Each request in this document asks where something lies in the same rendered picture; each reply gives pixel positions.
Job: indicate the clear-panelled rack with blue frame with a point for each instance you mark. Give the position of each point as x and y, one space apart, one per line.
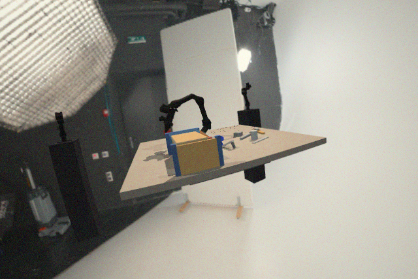
194 150

